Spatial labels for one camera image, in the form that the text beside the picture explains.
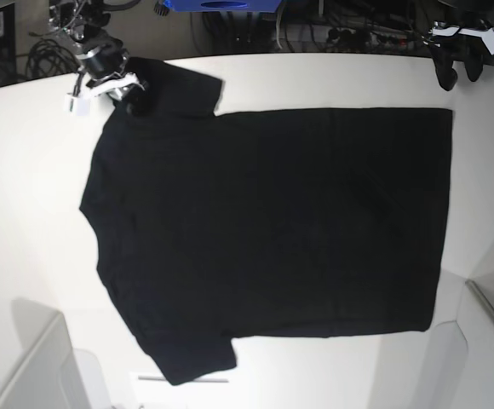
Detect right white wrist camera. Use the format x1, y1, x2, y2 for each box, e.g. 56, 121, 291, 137
64, 94, 91, 117

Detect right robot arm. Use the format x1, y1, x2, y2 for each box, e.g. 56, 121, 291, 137
49, 1, 149, 116

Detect black T-shirt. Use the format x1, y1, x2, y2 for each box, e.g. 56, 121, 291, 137
80, 58, 453, 385

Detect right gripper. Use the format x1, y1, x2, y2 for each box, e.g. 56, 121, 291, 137
76, 40, 152, 116

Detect coiled black cable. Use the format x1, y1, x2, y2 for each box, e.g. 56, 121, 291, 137
24, 38, 78, 78

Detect grey monitor edge left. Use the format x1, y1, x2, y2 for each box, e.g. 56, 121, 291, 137
0, 312, 90, 409

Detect blue box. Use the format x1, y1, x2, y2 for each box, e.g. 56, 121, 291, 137
164, 0, 281, 13

